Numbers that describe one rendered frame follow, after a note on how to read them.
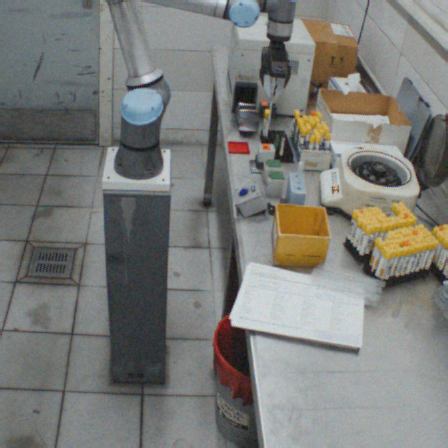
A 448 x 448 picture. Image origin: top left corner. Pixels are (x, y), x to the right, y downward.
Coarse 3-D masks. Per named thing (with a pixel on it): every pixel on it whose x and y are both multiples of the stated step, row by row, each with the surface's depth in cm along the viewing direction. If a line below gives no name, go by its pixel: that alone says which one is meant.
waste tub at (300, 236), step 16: (288, 208) 164; (304, 208) 164; (320, 208) 164; (272, 224) 167; (288, 224) 167; (304, 224) 167; (320, 224) 166; (272, 240) 165; (288, 240) 154; (304, 240) 154; (320, 240) 154; (288, 256) 157; (304, 256) 157; (320, 256) 157
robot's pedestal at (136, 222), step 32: (128, 192) 180; (160, 192) 181; (128, 224) 186; (160, 224) 187; (128, 256) 193; (160, 256) 194; (128, 288) 201; (160, 288) 202; (128, 320) 209; (160, 320) 210; (128, 352) 219; (160, 352) 220; (160, 384) 231
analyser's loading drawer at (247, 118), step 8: (240, 104) 216; (248, 104) 217; (240, 112) 214; (248, 112) 213; (240, 120) 209; (248, 120) 209; (256, 120) 209; (240, 128) 211; (248, 128) 211; (256, 128) 211
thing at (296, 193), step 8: (288, 176) 177; (296, 176) 175; (288, 184) 177; (296, 184) 172; (304, 184) 172; (288, 192) 175; (296, 192) 168; (304, 192) 169; (280, 200) 181; (288, 200) 174; (296, 200) 170; (304, 200) 170
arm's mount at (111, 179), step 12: (108, 156) 189; (168, 156) 192; (108, 168) 183; (168, 168) 187; (108, 180) 178; (120, 180) 179; (132, 180) 179; (144, 180) 180; (156, 180) 181; (168, 180) 181
